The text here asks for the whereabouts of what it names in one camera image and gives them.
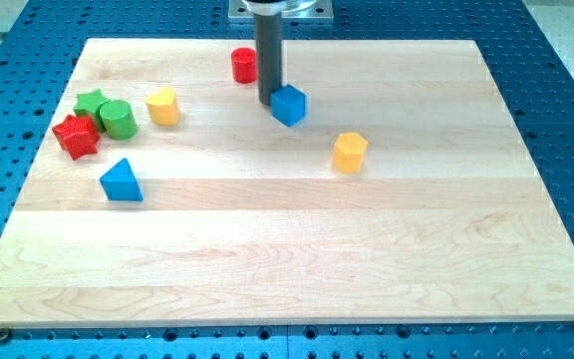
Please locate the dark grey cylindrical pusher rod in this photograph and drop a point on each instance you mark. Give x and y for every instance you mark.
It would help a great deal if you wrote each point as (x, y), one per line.
(268, 33)

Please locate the silver tool flange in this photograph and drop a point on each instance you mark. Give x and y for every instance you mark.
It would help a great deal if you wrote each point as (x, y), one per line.
(274, 7)

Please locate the blue wooden cube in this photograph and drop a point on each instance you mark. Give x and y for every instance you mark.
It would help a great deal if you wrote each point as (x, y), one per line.
(288, 105)

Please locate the red wooden cylinder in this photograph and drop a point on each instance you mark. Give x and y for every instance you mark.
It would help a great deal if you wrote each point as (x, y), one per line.
(243, 63)

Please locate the silver robot mounting plate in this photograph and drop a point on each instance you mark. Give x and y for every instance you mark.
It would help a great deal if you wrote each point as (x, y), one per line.
(300, 11)

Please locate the yellow wooden heart block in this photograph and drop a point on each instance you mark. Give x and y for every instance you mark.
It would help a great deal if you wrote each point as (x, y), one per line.
(162, 107)

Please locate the yellow wooden hexagon block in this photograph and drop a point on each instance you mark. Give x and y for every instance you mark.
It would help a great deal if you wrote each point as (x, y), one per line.
(349, 152)

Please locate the green wooden cylinder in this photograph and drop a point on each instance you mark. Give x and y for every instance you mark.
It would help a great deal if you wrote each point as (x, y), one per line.
(118, 119)

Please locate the green wooden star block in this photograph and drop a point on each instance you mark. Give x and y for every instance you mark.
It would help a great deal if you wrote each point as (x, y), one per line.
(89, 105)

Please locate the light wooden board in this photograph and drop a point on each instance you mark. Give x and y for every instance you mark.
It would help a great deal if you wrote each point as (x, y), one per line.
(246, 222)

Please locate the blue wooden triangle block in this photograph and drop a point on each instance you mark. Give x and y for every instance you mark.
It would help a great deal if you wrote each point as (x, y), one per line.
(120, 183)

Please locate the red wooden star block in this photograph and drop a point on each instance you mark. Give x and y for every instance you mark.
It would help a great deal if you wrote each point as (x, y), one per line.
(78, 136)

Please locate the left board clamp screw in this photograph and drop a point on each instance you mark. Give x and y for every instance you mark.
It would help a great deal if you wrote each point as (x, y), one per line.
(5, 334)

